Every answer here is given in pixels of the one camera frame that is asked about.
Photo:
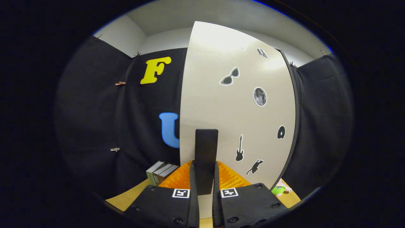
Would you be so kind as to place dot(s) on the black backdrop cloth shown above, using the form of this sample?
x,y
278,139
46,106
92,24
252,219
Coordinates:
x,y
95,110

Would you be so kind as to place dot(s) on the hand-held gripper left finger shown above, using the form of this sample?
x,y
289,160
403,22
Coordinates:
x,y
194,209

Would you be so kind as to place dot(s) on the silver clothes peg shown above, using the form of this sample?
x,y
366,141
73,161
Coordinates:
x,y
115,149

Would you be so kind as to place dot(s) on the green and pink toy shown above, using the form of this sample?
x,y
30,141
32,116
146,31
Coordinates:
x,y
278,189

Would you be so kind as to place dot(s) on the black clip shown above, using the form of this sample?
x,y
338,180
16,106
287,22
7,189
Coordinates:
x,y
322,52
137,55
292,65
97,37

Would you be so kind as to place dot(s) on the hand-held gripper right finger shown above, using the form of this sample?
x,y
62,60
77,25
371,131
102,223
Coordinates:
x,y
216,209

